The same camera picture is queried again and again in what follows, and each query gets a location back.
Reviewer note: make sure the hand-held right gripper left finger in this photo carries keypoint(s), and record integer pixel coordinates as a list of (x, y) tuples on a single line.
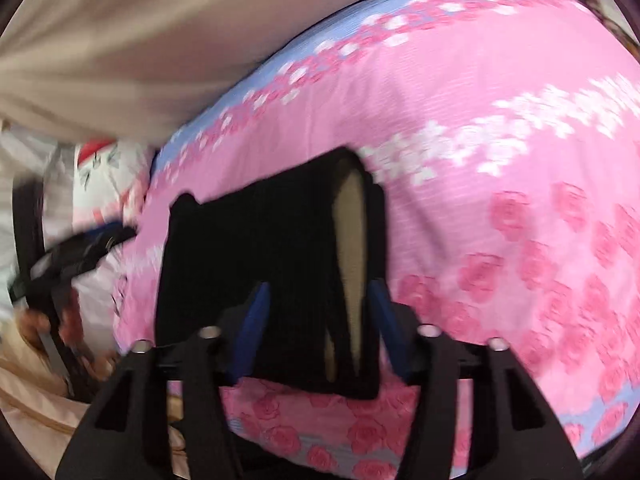
[(255, 320)]

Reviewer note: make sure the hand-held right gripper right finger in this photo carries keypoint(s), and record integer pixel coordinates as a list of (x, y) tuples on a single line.
[(382, 315)]

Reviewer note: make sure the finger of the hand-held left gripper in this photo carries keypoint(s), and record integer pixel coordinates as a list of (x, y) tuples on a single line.
[(95, 247)]

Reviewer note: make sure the black pants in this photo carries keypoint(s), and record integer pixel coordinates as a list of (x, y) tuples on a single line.
[(250, 260)]

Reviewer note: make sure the white printed pillow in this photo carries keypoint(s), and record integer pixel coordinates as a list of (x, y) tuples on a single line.
[(115, 175)]

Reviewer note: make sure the beige blanket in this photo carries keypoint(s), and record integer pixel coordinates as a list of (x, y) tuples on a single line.
[(30, 400)]

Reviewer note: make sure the pink floral bedsheet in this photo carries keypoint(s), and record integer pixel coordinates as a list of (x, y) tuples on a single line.
[(450, 135)]

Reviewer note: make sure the beige curtain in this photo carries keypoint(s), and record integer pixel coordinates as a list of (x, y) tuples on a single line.
[(150, 35)]

